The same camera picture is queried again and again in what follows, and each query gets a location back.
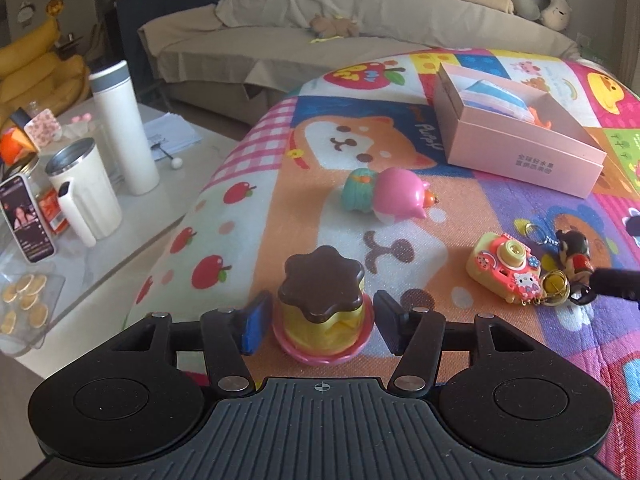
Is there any chocolate pudding toy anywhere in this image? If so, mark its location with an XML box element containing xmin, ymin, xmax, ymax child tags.
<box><xmin>272</xmin><ymin>245</ymin><xmax>374</xmax><ymax>366</ymax></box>

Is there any pink toy camera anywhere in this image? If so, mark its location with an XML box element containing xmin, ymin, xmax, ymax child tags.
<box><xmin>465</xmin><ymin>232</ymin><xmax>542</xmax><ymax>304</ymax></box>

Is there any pink pig squishy toy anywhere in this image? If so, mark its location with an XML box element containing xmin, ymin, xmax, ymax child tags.
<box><xmin>341</xmin><ymin>167</ymin><xmax>439</xmax><ymax>224</ymax></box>

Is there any orange plastic toy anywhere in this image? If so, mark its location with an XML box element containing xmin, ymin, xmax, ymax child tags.
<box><xmin>527</xmin><ymin>105</ymin><xmax>554</xmax><ymax>131</ymax></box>

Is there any blue striped tissue pack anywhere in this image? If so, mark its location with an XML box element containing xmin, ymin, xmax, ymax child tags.
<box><xmin>460</xmin><ymin>79</ymin><xmax>535</xmax><ymax>124</ymax></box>

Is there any pink cardboard box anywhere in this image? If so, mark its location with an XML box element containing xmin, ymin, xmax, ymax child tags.
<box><xmin>433</xmin><ymin>64</ymin><xmax>606</xmax><ymax>198</ymax></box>

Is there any colourful cartoon play mat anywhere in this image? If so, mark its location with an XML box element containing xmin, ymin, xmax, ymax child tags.
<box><xmin>128</xmin><ymin>50</ymin><xmax>639</xmax><ymax>479</ymax></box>

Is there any white steel mug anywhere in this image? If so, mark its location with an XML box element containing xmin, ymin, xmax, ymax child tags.
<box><xmin>46</xmin><ymin>138</ymin><xmax>122</xmax><ymax>247</ymax></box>

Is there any clear cookie container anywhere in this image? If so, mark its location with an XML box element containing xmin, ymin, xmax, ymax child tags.
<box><xmin>1</xmin><ymin>271</ymin><xmax>65</xmax><ymax>356</ymax></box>

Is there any smartphone on stand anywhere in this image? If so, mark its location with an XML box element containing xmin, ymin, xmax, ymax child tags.
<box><xmin>1</xmin><ymin>174</ymin><xmax>55</xmax><ymax>264</ymax></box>

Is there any white bear plush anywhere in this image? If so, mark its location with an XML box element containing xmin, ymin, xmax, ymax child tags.
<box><xmin>539</xmin><ymin>0</ymin><xmax>572</xmax><ymax>32</ymax></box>

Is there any white thermos bottle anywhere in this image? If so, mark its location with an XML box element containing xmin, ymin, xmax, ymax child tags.
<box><xmin>89</xmin><ymin>60</ymin><xmax>160</xmax><ymax>196</ymax></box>

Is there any beige covered sofa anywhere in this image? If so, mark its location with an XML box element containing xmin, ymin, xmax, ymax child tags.
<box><xmin>138</xmin><ymin>0</ymin><xmax>578</xmax><ymax>125</ymax></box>

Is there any brown plush teddy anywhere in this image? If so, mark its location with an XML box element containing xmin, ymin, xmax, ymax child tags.
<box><xmin>309</xmin><ymin>15</ymin><xmax>360</xmax><ymax>41</ymax></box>

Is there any yellow lounge chair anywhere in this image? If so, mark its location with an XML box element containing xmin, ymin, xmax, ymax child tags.
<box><xmin>0</xmin><ymin>18</ymin><xmax>90</xmax><ymax>129</ymax></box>

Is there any gold bell keychain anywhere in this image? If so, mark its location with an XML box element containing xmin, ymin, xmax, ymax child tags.
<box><xmin>540</xmin><ymin>270</ymin><xmax>570</xmax><ymax>307</ymax></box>

